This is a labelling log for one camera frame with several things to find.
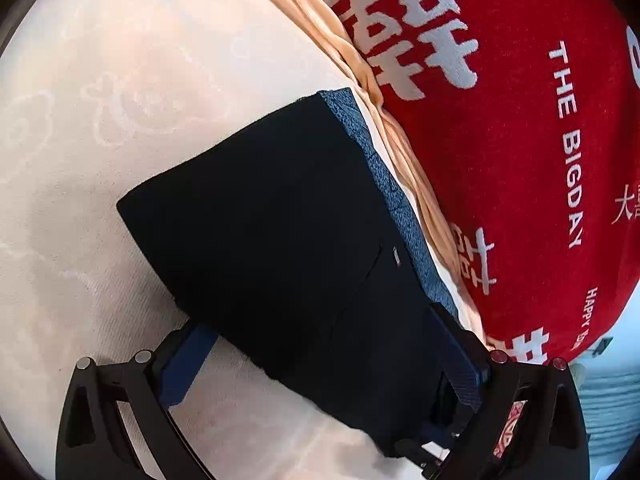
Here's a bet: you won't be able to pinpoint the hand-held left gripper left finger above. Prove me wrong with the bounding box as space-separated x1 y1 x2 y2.
55 322 218 480

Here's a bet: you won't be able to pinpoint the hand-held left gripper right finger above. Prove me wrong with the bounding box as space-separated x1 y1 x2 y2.
425 302 592 480

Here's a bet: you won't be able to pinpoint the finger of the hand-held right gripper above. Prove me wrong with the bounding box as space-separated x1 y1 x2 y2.
394 422 458 480

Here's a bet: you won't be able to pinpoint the black pants with blue trim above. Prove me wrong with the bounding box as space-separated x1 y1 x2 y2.
116 87 488 458

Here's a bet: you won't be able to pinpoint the red embroidered pillow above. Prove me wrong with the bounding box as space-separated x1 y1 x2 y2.
494 400 528 458

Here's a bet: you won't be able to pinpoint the light blue striped cloth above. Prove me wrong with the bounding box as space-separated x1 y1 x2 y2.
572 330 633 461

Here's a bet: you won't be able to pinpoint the red printed blanket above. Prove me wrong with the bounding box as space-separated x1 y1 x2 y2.
300 0 640 367

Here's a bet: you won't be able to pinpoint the cream patterned bed sheet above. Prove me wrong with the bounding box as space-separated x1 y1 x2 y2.
0 0 486 480

